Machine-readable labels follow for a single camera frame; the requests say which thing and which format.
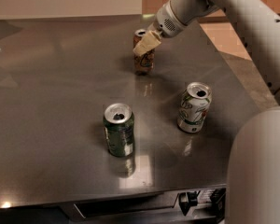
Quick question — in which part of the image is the white silver soda can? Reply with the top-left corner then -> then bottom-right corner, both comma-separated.
177,82 -> 212,133

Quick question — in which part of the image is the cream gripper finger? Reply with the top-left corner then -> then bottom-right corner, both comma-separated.
133,30 -> 161,56

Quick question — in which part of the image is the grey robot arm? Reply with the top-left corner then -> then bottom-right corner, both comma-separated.
133,0 -> 280,224

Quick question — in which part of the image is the orange soda can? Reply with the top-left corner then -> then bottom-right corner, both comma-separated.
133,29 -> 155,76

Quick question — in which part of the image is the green 7up can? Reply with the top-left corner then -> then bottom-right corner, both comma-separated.
103,103 -> 134,157

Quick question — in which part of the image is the black clamp under table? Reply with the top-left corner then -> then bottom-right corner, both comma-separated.
178,191 -> 198,216

